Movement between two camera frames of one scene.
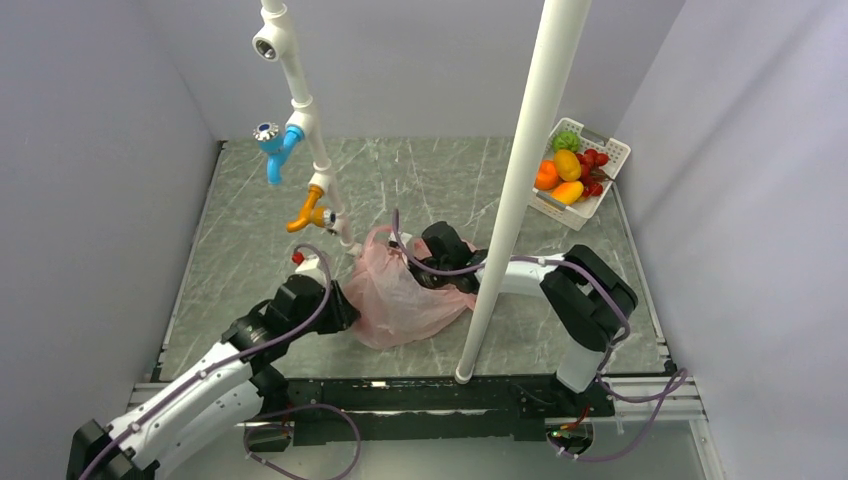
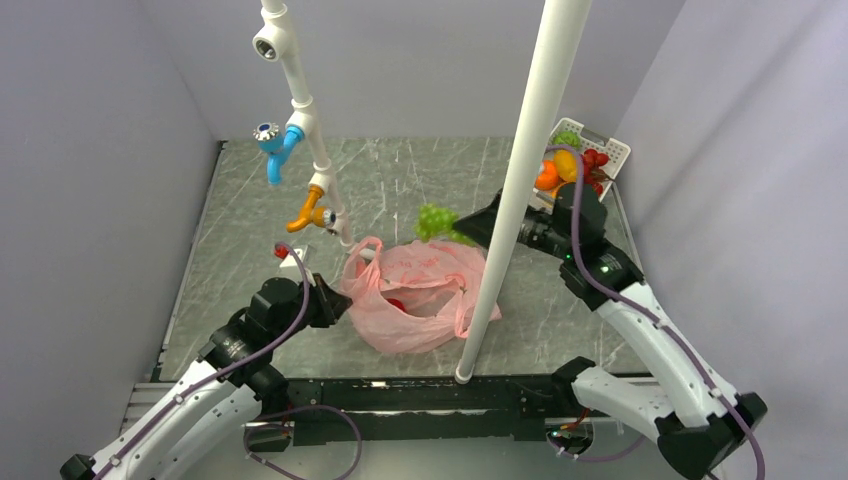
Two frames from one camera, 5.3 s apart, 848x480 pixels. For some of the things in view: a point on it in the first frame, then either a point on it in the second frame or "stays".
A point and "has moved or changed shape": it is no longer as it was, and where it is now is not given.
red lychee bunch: (592, 174) stays
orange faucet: (313, 214) stays
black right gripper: (411, 269) to (478, 224)
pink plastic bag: (397, 311) has moved or changed shape
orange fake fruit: (546, 176) stays
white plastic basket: (575, 216) stays
